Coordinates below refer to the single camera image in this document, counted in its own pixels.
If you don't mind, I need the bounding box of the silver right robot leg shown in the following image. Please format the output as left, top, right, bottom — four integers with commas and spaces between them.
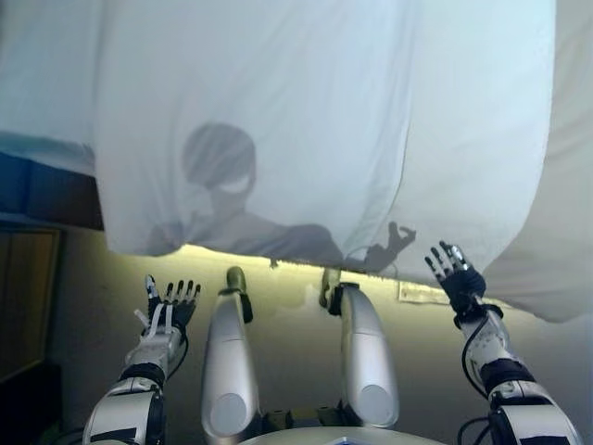
331, 281, 400, 431

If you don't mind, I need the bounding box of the silver left robot leg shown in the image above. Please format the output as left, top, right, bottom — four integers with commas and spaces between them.
200, 289, 260, 442

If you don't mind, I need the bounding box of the black left robot foot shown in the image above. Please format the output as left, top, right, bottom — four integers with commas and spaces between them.
225, 265, 247, 294

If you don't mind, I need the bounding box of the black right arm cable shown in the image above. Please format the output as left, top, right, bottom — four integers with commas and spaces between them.
457, 319, 493, 445

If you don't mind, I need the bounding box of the brown wooden nightstand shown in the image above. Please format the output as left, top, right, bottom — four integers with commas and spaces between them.
0, 226, 65, 386

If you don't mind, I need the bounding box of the white pillow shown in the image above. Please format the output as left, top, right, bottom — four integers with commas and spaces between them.
92, 0, 557, 282

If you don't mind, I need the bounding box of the silver robot torso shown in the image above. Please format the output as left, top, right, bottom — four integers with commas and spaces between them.
240, 402, 436, 445

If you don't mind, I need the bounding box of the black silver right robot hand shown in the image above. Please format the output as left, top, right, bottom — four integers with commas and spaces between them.
423, 239, 486, 311

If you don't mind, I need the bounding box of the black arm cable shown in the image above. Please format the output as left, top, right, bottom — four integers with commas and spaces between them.
457, 319, 493, 445
162, 331, 190, 382

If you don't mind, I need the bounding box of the beige bed cover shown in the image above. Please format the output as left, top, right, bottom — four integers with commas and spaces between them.
481, 0, 593, 324

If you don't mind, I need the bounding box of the silver robot leg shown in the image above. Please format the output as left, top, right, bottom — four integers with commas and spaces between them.
331, 281, 400, 431
200, 289, 260, 442

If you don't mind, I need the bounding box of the white bed sheet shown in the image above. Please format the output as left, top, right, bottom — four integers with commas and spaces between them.
0, 0, 101, 157

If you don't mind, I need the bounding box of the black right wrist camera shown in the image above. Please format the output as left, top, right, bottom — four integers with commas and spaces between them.
452, 296, 486, 328

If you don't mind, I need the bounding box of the dark brown bed frame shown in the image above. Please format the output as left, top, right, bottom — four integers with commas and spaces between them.
0, 150, 107, 232

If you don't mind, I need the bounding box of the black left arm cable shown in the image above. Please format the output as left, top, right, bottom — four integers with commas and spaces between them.
162, 331, 190, 382

